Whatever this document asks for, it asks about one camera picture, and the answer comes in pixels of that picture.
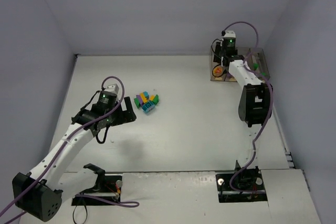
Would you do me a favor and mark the orange oval lego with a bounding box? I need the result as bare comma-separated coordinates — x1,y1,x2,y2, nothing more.
213,67,223,77

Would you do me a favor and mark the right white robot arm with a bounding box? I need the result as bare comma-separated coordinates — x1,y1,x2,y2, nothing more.
211,30,272,175

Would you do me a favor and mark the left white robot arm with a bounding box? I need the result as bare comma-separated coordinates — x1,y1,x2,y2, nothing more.
12,88,137,222

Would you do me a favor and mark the purple slanted lego in pile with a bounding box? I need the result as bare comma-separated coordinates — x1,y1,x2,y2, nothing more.
137,93,147,106

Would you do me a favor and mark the yellow cyan lego top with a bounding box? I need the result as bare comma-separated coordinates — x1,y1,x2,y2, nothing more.
140,91,149,103

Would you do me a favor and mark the clear bin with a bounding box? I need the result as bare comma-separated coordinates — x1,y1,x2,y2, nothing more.
234,47,256,86
211,42,226,81
248,48,270,80
223,46,241,83

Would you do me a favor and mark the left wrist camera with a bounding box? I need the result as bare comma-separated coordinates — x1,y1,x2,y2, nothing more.
102,83,119,96

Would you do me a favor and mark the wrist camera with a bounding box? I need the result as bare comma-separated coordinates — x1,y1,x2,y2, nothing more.
102,83,119,96
222,30,236,39

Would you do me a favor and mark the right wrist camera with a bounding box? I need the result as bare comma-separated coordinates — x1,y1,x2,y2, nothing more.
222,30,236,39

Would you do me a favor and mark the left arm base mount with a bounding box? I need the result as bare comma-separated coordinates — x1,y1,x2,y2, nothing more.
71,174,122,206

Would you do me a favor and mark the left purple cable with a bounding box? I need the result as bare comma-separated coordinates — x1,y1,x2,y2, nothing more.
0,76,140,221

